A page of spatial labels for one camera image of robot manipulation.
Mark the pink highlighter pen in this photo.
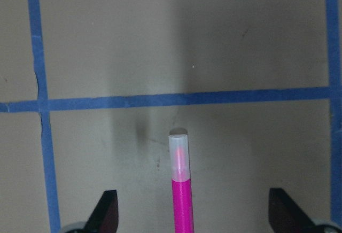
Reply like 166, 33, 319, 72
168, 134, 195, 232

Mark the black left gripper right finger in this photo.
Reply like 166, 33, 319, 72
268, 188, 316, 233

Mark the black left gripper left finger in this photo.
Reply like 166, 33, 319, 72
84, 190, 119, 233

